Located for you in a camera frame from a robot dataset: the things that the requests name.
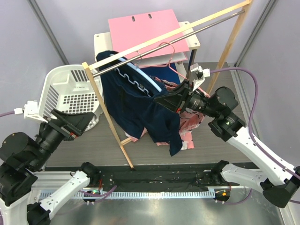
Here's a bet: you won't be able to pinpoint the light blue plastic hanger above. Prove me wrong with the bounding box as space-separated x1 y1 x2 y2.
114 62 166 97

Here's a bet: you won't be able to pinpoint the white shelf unit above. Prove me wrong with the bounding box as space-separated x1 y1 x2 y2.
94 32 201 68

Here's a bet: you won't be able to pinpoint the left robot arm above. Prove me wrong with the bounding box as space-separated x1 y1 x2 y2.
0 109 101 225

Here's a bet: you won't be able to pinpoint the pink wire hanger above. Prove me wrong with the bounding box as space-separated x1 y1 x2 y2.
137 42 187 84

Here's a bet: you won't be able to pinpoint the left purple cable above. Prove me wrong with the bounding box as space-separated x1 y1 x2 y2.
0 111 17 119

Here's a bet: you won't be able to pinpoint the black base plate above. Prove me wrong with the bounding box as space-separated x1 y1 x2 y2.
98 164 229 193

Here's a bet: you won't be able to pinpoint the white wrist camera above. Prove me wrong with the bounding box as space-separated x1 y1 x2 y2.
13 100 47 123
190 63 210 91

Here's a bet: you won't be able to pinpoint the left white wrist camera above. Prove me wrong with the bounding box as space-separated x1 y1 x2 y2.
13 100 47 123

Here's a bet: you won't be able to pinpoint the pink shark print shorts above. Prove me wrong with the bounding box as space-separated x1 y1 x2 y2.
121 76 210 150

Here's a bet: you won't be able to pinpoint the white laundry basket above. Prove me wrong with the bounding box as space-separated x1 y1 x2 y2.
38 64 103 131

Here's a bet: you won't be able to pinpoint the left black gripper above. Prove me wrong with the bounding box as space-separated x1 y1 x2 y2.
31 106 96 168

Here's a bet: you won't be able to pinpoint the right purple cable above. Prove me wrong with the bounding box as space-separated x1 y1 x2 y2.
210 67 300 204

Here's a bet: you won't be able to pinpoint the purple cable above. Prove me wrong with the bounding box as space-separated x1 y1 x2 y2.
0 111 17 119
210 67 300 204

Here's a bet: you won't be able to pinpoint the pink ring binder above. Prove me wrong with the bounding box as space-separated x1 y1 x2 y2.
108 9 189 55

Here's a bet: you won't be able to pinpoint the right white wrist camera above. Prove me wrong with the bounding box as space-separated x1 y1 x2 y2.
190 63 210 91

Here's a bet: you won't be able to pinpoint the navy blue shorts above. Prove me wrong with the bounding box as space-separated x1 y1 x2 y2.
96 50 183 157

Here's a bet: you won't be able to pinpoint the metal hanging rod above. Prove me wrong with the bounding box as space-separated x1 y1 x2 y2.
93 10 245 78

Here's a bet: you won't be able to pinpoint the white slotted cable duct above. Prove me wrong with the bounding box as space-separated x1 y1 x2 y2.
40 190 216 200

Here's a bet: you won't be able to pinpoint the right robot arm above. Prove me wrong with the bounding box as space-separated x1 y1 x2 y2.
154 81 300 208

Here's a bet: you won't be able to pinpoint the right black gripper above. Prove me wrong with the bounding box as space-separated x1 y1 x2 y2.
155 78 220 118

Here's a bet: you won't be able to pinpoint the wooden clothes rack frame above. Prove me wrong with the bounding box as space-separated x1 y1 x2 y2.
82 0 253 169

